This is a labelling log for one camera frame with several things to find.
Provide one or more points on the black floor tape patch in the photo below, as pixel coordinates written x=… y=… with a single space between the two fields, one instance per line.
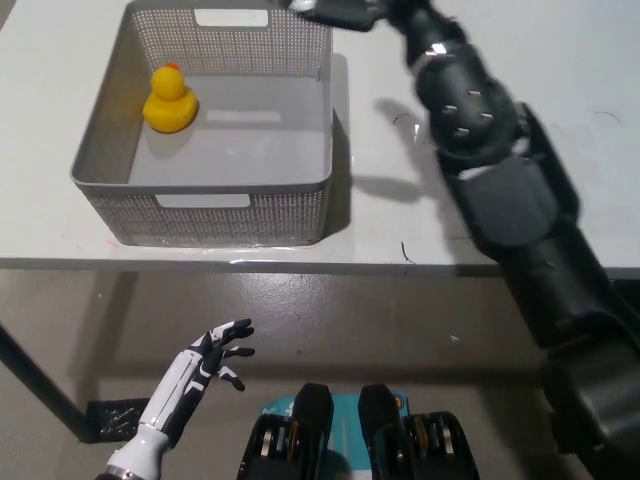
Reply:
x=115 y=420

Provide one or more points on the yellow rubber duck toy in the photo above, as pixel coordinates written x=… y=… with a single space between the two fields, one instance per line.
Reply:
x=170 y=107

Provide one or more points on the black metal table leg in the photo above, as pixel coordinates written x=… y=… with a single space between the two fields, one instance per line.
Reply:
x=45 y=385

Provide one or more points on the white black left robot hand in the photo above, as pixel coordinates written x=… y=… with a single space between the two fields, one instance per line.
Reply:
x=200 y=370

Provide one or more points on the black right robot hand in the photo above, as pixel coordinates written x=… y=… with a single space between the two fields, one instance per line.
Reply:
x=350 y=12

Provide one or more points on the grey perforated plastic basket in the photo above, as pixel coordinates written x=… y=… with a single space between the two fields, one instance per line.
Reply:
x=240 y=160

